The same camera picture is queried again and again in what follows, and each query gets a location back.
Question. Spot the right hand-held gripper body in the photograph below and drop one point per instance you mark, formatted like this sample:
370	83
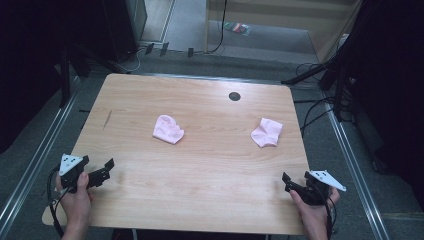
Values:
318	190

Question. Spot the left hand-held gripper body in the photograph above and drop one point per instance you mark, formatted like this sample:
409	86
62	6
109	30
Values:
68	164

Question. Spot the pink ankle sock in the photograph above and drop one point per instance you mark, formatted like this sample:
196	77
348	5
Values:
266	132
167	130

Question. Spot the person's right hand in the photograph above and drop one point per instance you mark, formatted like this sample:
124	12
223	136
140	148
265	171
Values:
313	215

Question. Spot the person's left hand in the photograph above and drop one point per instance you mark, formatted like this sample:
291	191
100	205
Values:
77	205

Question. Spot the black metal stand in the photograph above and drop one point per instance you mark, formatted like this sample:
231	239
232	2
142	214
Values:
338	93
65	80

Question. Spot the dark round table grommet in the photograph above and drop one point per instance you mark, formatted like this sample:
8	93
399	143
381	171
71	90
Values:
234	96

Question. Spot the dark curtain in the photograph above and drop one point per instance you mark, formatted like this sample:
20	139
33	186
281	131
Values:
26	66
393	83

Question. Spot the black cabinet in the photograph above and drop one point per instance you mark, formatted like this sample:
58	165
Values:
120	26

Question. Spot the colourful packet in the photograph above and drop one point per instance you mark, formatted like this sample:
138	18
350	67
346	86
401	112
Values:
237	28

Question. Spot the metal floor rail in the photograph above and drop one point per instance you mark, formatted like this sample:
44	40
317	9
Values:
353	166
40	156

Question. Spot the small black bracket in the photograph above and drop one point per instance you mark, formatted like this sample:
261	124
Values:
164	49
149	48
190	52

